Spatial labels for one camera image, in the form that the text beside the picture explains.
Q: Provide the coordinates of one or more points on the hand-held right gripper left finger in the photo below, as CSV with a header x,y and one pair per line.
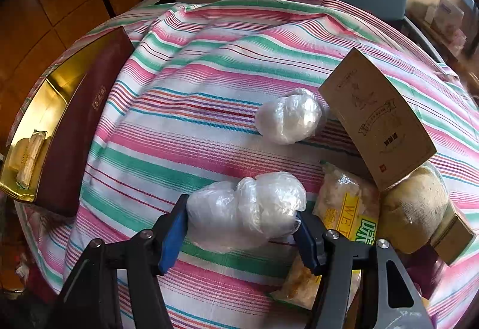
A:
x,y
172,235

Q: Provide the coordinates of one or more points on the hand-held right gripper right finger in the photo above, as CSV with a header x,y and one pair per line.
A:
x,y
308,239

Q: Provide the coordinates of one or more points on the large plastic-wrapped white bundle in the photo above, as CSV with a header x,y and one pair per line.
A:
x,y
243,209

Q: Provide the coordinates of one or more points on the beige plush toy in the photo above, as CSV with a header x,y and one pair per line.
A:
x,y
411,209

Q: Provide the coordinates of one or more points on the small plastic-wrapped white bundle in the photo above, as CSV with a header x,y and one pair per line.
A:
x,y
288,115

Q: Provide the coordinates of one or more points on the dark red gift box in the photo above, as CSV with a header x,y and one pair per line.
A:
x,y
93,126

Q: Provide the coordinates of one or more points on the yellow green snack packet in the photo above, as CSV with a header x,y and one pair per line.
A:
x,y
344,198

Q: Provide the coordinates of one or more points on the dark red foil packet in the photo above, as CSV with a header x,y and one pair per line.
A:
x,y
426,269

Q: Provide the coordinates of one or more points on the brown kraft paper box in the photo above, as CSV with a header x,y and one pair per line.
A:
x,y
378,119

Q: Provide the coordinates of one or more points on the small cardboard box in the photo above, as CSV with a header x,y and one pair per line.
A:
x,y
454,235

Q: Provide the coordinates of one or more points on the striped pink green cloth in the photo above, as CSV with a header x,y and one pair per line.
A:
x,y
194,89

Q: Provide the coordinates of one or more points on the pale corn cob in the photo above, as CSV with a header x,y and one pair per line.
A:
x,y
32,156

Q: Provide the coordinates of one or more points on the wooden desk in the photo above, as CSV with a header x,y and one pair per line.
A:
x,y
430,37

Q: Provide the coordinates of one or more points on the white carton box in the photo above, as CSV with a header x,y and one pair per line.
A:
x,y
445,14

